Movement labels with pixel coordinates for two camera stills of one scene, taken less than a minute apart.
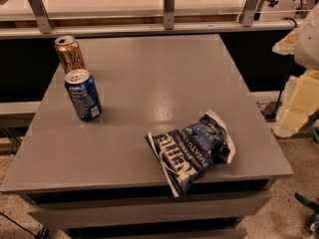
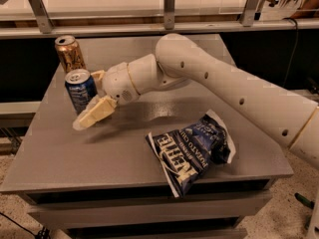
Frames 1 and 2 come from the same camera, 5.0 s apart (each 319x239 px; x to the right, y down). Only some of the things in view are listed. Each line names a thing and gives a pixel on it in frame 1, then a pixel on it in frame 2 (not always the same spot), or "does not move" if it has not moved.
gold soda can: (69, 53) does not move
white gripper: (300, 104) → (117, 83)
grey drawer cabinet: (97, 178) does not move
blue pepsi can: (84, 94) does not move
